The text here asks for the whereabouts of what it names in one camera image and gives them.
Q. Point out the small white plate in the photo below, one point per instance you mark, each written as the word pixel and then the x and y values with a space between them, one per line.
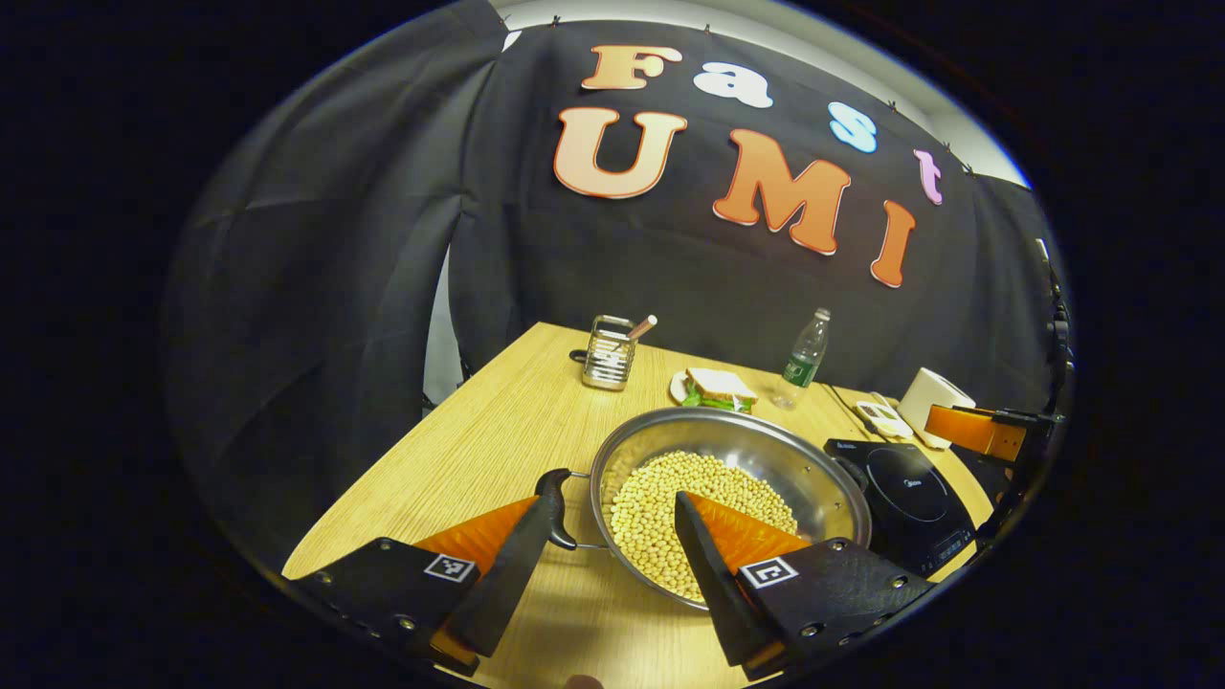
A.
pixel 676 388

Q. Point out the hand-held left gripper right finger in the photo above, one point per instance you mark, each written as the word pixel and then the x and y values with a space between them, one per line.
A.
pixel 718 584

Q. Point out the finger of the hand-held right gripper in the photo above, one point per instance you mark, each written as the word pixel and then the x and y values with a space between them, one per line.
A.
pixel 967 429

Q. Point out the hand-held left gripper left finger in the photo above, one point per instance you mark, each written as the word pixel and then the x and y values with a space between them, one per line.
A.
pixel 507 584

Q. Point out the sandwich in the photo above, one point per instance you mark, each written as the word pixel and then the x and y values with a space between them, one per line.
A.
pixel 720 386

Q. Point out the clear plastic water bottle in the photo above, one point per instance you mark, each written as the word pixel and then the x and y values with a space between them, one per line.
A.
pixel 802 368

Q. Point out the black induction cooktop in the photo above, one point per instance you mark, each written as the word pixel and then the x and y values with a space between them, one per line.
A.
pixel 909 498

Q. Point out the black backdrop cloth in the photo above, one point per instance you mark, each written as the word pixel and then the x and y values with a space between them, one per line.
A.
pixel 335 287

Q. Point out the light wooden stick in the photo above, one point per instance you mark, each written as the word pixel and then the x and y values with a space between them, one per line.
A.
pixel 643 326

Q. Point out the white toaster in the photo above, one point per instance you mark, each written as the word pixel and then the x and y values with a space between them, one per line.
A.
pixel 933 397

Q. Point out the steel pot with soybeans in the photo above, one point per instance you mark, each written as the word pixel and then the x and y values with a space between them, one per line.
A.
pixel 766 459

